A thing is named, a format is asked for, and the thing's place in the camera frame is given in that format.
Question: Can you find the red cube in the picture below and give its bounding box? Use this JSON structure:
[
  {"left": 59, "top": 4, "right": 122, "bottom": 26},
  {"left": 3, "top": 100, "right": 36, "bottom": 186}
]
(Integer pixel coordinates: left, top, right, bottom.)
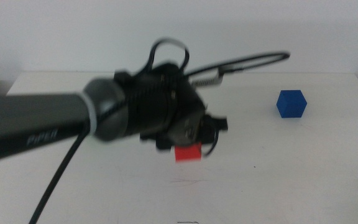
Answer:
[{"left": 174, "top": 142, "right": 203, "bottom": 163}]

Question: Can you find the blue cube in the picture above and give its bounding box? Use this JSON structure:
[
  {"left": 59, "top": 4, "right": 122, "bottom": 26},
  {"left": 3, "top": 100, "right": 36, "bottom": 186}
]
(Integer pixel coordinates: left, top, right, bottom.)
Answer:
[{"left": 275, "top": 90, "right": 308, "bottom": 119}]

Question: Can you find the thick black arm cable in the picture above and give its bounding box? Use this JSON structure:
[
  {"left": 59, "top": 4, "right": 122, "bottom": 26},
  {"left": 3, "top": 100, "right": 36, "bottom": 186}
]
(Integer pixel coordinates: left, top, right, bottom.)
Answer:
[{"left": 28, "top": 124, "right": 90, "bottom": 224}]

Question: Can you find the long black USB cable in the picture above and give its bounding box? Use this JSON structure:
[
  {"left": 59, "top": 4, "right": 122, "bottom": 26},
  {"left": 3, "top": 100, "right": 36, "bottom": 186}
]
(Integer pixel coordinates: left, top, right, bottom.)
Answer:
[{"left": 183, "top": 50, "right": 291, "bottom": 87}]

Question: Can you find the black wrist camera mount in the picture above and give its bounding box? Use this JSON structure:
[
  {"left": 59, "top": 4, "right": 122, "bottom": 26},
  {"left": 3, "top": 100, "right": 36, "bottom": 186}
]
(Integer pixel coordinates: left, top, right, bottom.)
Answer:
[{"left": 113, "top": 63, "right": 198, "bottom": 94}]

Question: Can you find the short black looped cable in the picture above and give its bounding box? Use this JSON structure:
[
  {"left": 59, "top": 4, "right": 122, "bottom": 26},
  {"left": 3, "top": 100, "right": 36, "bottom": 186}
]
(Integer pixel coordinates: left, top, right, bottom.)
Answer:
[{"left": 141, "top": 37, "right": 190, "bottom": 75}]

